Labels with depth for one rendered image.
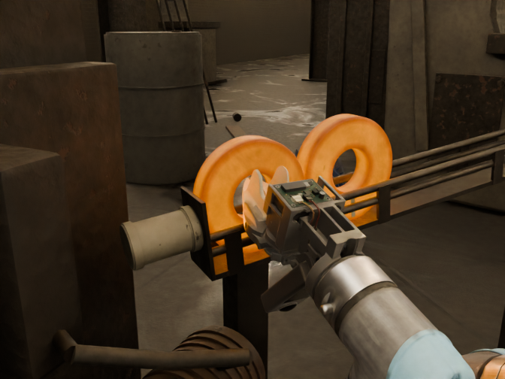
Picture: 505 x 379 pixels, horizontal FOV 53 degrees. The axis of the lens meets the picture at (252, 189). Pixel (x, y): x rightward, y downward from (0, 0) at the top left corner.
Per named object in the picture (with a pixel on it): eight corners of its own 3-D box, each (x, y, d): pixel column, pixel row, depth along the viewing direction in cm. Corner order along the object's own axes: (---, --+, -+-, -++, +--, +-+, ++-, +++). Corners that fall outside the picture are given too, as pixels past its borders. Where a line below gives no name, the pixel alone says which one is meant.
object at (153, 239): (124, 259, 66) (116, 216, 64) (189, 240, 70) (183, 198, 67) (137, 279, 61) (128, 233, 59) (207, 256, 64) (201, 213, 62)
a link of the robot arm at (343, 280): (385, 325, 53) (321, 347, 50) (359, 295, 57) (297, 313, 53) (407, 273, 49) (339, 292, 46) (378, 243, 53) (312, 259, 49)
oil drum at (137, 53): (94, 177, 323) (80, 30, 296) (152, 157, 374) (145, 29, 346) (171, 191, 297) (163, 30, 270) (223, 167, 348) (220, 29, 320)
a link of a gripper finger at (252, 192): (254, 149, 66) (289, 189, 59) (247, 187, 69) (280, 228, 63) (232, 152, 65) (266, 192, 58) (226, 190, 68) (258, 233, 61)
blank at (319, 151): (289, 125, 70) (303, 129, 68) (377, 104, 77) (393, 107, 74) (297, 227, 76) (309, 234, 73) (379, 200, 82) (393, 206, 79)
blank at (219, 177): (183, 148, 64) (194, 154, 61) (289, 125, 70) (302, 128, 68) (200, 258, 70) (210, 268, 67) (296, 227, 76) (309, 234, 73)
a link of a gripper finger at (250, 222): (267, 196, 65) (302, 238, 59) (265, 207, 66) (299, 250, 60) (234, 202, 63) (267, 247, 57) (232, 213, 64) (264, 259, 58)
